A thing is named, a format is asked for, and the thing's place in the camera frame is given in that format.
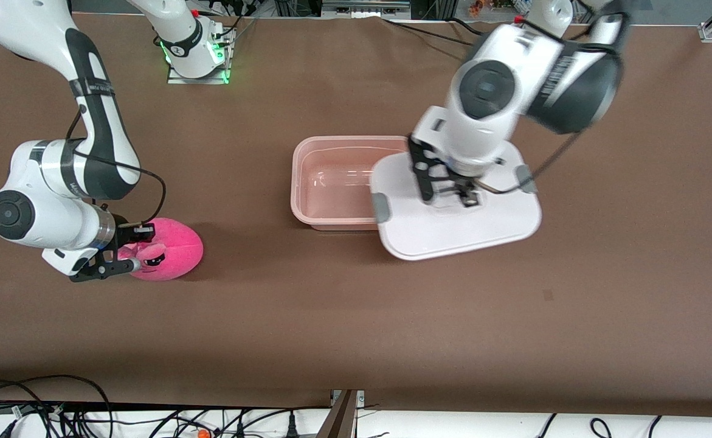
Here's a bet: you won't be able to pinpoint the pink plush toy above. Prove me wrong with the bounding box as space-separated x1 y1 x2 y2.
117 217 205 282

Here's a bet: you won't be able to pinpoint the white box lid grey clips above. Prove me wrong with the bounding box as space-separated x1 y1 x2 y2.
370 143 543 262

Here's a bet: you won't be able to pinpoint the translucent pink plastic box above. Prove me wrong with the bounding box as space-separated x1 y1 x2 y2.
291 135 418 232

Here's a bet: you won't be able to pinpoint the brown table cover sheet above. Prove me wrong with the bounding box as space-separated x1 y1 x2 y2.
0 12 712 420

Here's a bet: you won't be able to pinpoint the grey metal rack device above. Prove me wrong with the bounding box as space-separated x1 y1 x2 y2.
322 0 412 15

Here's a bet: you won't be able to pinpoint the colourful background objects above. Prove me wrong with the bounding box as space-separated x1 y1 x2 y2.
468 0 534 16

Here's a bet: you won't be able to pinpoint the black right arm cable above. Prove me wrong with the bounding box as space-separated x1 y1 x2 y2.
66 108 167 227

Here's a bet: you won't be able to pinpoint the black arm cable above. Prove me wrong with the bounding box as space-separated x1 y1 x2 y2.
66 108 167 227
475 15 627 196

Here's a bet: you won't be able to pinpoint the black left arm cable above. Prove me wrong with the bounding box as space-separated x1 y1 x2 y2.
475 15 627 196

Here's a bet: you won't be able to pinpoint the black looped floor cable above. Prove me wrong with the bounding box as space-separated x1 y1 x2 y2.
0 375 114 438

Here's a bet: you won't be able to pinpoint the long black table cable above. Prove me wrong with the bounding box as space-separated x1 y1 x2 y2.
382 17 484 49

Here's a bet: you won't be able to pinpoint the short black table cable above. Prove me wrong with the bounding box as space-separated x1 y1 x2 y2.
446 17 484 37

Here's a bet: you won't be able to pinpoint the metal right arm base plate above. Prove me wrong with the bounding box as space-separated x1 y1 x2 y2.
167 27 235 85

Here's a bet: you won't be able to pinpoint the aluminium profile with bracket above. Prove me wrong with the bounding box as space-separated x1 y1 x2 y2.
316 389 366 438

